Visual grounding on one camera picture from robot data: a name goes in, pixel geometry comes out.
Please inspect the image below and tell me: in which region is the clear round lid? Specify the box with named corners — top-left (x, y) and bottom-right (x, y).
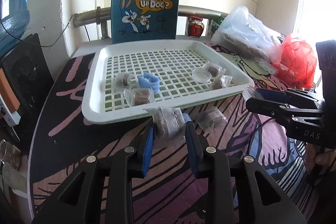
top-left (242, 86), bottom-right (264, 102)
top-left (191, 68), bottom-right (212, 84)

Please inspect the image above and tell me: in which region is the large brown snack packet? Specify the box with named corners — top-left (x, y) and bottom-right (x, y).
top-left (145, 107), bottom-right (186, 149)

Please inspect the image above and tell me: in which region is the small brown snack packet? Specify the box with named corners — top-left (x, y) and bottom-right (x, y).
top-left (211, 75), bottom-right (232, 90)

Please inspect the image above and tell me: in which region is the right hand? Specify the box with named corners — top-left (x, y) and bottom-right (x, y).
top-left (305, 144), bottom-right (335, 172)

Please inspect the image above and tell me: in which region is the snack packet on bed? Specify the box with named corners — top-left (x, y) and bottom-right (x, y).
top-left (195, 107), bottom-right (228, 134)

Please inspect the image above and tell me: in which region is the red plastic bag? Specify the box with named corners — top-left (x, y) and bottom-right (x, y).
top-left (275, 34), bottom-right (317, 88)

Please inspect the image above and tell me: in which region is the snack packet near lid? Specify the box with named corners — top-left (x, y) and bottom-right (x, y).
top-left (202, 62), bottom-right (226, 79)

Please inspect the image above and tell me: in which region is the snack packet front tray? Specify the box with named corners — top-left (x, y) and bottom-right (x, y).
top-left (123, 88), bottom-right (154, 107)

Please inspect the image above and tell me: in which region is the white perforated plastic tray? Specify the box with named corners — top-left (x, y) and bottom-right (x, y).
top-left (81, 40), bottom-right (254, 124)

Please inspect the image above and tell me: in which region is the clear plastic bag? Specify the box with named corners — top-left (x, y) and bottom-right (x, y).
top-left (211, 6), bottom-right (282, 64)

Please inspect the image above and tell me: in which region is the cartoon print bed sheet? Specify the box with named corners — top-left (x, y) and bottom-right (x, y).
top-left (29, 54), bottom-right (318, 223)

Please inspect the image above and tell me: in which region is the green white box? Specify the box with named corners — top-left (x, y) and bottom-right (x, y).
top-left (207, 16), bottom-right (224, 37)

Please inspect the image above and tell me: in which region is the red sauce jar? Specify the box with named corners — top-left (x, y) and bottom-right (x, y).
top-left (186, 15), bottom-right (205, 38)

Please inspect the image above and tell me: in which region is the orange white device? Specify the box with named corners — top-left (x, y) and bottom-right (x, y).
top-left (0, 68), bottom-right (21, 127)

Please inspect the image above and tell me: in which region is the teal cartoon tote bag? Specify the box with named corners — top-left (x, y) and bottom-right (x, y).
top-left (110, 0), bottom-right (179, 44)

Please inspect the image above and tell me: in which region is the black speaker cabinet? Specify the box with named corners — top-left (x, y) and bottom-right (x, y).
top-left (1, 33), bottom-right (54, 142)

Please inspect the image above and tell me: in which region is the blue water jug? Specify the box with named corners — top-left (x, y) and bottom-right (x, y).
top-left (1, 0), bottom-right (30, 56)

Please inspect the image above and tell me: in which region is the blue flower ring on tray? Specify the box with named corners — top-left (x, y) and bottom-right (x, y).
top-left (137, 72), bottom-right (161, 94)

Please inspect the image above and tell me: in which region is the snack packet beside ring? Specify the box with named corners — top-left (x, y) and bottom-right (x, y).
top-left (112, 73), bottom-right (137, 92)

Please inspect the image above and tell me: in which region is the metal bed rail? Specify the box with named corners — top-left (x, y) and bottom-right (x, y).
top-left (73, 5), bottom-right (227, 28)

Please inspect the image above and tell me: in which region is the black power cable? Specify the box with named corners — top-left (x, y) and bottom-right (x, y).
top-left (0, 14), bottom-right (74, 49)

